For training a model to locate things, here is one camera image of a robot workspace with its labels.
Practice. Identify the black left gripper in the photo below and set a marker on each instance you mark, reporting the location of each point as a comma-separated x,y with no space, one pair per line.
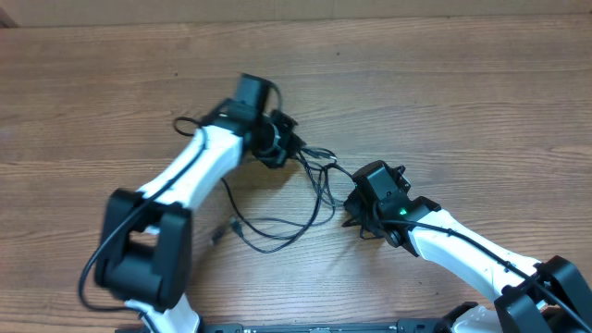
287,147

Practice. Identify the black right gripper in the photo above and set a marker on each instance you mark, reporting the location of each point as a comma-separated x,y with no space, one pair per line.
355,207

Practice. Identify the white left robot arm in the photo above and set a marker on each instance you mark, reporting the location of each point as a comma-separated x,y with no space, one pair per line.
144,254

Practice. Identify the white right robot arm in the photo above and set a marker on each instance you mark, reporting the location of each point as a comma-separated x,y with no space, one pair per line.
528,295

